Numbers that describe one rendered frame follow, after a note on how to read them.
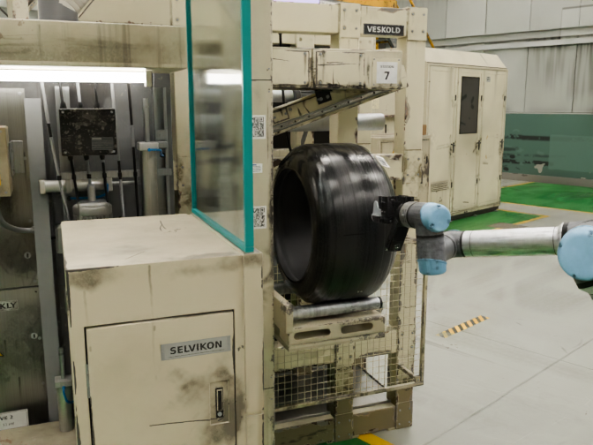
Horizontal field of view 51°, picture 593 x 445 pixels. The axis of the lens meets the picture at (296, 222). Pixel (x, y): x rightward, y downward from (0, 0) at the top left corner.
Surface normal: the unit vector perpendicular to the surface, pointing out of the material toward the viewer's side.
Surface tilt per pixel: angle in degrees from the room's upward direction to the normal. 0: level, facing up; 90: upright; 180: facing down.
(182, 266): 90
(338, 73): 90
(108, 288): 90
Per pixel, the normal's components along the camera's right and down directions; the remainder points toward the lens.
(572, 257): -0.62, 0.03
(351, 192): 0.31, -0.36
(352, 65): 0.36, 0.18
